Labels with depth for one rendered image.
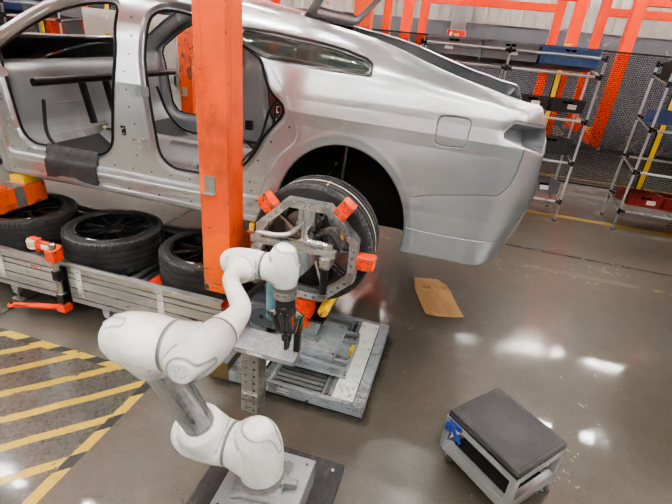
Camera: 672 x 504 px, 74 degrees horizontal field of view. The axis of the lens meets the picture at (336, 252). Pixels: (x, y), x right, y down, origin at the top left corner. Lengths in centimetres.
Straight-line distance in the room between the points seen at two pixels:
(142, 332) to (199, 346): 15
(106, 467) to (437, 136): 225
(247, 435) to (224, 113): 138
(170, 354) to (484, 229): 189
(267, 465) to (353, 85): 183
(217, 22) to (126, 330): 141
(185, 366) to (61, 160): 275
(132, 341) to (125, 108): 223
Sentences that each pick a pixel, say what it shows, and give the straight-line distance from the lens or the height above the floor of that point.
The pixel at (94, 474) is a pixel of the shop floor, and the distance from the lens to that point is 247.
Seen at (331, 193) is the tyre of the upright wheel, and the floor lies 116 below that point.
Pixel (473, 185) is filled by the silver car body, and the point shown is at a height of 121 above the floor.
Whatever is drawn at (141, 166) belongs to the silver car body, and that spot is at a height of 97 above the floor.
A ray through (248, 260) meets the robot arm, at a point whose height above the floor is 113.
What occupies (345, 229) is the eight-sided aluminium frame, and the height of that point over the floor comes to 102.
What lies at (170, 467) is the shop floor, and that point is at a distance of 241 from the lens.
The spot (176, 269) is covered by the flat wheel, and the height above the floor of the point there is 48.
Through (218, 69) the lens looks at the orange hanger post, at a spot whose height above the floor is 168.
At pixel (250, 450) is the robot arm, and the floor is 64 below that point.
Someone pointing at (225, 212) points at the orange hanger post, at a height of 101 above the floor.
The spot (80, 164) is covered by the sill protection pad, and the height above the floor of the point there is 91.
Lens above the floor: 186
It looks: 26 degrees down
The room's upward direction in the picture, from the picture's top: 6 degrees clockwise
